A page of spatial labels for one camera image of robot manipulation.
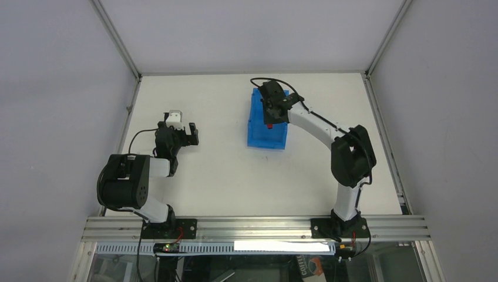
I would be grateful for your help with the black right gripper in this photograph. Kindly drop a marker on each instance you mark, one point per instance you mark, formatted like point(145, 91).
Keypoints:
point(275, 113)

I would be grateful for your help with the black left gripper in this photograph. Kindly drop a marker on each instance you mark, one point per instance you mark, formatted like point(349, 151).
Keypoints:
point(178, 136)

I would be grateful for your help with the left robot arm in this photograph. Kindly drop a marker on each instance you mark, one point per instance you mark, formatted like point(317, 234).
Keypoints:
point(123, 184)

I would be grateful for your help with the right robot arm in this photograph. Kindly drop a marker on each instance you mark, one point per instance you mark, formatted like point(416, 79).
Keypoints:
point(352, 155)

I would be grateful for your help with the blue plastic bin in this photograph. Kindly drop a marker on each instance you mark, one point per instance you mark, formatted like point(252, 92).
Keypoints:
point(259, 135)

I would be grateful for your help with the small green circuit board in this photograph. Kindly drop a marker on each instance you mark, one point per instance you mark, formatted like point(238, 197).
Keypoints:
point(166, 248)

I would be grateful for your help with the coffee labelled box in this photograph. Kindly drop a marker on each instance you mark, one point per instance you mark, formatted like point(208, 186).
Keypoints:
point(309, 266)

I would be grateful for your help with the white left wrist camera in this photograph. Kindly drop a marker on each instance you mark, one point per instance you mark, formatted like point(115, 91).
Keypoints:
point(174, 119)

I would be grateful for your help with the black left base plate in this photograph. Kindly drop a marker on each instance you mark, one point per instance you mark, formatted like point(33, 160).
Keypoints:
point(169, 229)

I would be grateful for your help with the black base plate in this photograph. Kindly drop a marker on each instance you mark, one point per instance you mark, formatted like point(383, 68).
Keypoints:
point(336, 229)
point(169, 229)

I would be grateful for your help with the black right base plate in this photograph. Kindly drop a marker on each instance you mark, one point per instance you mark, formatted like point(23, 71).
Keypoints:
point(336, 229)

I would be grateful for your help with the white slotted cable duct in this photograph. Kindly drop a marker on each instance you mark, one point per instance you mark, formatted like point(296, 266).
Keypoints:
point(239, 247)

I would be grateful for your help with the aluminium left frame post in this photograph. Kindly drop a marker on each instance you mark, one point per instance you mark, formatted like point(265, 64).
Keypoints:
point(115, 37)

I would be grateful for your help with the aluminium frame post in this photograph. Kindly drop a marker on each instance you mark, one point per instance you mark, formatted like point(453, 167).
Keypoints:
point(115, 37)
point(405, 5)

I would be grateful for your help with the aluminium front rail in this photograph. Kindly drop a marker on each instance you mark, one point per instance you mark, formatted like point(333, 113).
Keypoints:
point(278, 228)

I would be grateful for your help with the aluminium right frame post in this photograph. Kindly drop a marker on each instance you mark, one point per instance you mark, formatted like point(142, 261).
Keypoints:
point(405, 5)

